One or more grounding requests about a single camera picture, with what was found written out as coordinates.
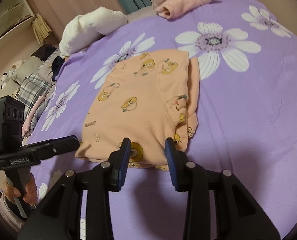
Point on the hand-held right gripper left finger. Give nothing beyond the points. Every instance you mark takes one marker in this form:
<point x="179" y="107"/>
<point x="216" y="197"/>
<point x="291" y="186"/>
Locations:
<point x="124" y="161"/>

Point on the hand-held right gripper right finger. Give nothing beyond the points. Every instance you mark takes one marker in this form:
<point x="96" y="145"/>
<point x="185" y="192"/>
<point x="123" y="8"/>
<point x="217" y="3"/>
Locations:
<point x="171" y="161"/>

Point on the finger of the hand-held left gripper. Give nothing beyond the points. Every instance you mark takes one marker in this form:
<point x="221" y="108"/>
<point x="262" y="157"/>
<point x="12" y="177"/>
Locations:
<point x="64" y="146"/>

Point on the orange printed small garment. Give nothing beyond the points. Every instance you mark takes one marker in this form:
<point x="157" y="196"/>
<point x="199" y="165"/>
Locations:
<point x="138" y="105"/>

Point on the person's left forearm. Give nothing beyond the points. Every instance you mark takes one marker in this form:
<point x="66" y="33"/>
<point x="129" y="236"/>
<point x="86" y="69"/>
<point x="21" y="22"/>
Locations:
<point x="11" y="212"/>

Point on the person's left hand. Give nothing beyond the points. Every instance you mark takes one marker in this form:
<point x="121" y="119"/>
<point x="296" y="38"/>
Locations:
<point x="29" y="190"/>

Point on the light pink cloth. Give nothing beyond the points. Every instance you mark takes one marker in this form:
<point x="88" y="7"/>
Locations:
<point x="32" y="116"/>

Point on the grey plaid cloth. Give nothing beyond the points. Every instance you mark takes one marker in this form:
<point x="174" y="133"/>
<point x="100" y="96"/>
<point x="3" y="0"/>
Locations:
<point x="34" y="90"/>

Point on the dark blue cloth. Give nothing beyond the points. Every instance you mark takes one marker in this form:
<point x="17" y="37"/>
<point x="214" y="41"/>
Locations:
<point x="57" y="68"/>

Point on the purple floral bed sheet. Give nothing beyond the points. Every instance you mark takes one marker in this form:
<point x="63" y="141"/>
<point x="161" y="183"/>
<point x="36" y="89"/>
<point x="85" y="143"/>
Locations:
<point x="238" y="117"/>

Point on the straw-coloured curtain tassel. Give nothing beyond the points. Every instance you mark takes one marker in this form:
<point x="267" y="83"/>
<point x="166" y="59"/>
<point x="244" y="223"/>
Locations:
<point x="41" y="28"/>

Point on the white shelf unit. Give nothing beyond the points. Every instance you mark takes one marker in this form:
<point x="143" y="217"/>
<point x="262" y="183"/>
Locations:
<point x="8" y="17"/>

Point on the white plush blanket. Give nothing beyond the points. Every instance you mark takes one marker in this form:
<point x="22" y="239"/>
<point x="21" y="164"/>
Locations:
<point x="88" y="28"/>

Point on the pink folded garment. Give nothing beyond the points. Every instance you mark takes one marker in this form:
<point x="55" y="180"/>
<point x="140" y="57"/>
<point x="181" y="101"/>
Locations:
<point x="181" y="2"/>

